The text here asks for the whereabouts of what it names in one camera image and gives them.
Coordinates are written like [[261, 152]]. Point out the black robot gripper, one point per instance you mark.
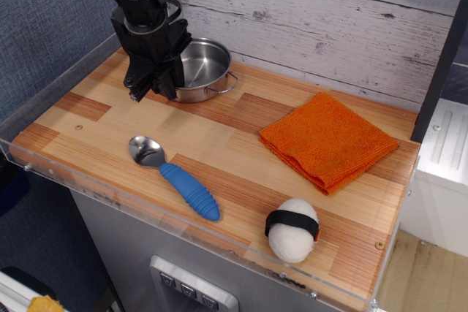
[[154, 56]]

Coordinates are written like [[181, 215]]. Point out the silver metal bowl with handles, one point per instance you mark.
[[207, 71]]

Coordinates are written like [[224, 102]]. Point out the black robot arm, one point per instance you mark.
[[148, 12]]

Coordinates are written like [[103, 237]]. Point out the folded orange cloth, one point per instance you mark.
[[327, 143]]

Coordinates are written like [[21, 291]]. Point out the clear acrylic table guard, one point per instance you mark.
[[132, 213]]

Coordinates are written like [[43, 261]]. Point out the white plush sushi toy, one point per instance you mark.
[[292, 230]]

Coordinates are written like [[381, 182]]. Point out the silver button control panel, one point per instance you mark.
[[181, 290]]

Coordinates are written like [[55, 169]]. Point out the yellow object bottom left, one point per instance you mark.
[[44, 304]]

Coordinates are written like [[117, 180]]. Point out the white box at right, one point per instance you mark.
[[435, 209]]

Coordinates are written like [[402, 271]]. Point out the spoon with blue handle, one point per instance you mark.
[[148, 153]]

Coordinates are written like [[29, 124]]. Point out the dark right frame post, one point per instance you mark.
[[441, 72]]

